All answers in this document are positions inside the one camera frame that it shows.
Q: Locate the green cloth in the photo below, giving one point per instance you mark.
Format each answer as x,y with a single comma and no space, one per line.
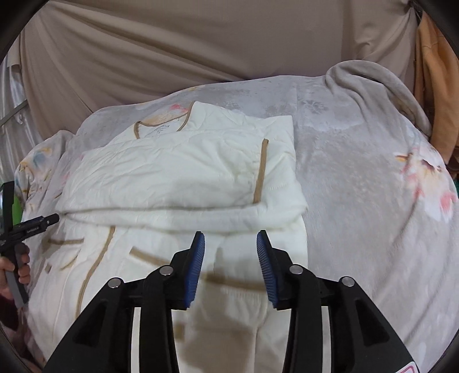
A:
17,209

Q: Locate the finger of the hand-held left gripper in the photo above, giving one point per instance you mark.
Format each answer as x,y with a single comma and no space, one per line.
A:
36,223

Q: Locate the metal rail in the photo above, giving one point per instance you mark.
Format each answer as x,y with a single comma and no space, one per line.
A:
12,114

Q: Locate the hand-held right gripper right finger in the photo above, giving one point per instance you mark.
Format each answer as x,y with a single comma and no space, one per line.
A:
265,265

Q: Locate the orange hanging cloth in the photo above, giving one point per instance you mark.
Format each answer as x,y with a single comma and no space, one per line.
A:
434,89

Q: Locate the grey floral blanket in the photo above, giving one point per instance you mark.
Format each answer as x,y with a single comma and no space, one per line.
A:
358,179

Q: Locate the cream quilted jacket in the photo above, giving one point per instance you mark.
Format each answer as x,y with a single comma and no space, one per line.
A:
161,179

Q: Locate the person's left hand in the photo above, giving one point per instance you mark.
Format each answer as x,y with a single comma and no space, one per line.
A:
24,274

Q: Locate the silvery plastic sheet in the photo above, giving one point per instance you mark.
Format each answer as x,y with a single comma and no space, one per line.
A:
14,150

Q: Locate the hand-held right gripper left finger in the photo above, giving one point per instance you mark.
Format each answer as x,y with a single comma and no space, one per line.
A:
195,265

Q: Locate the beige backdrop cloth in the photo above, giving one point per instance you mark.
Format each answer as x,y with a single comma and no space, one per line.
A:
179,53

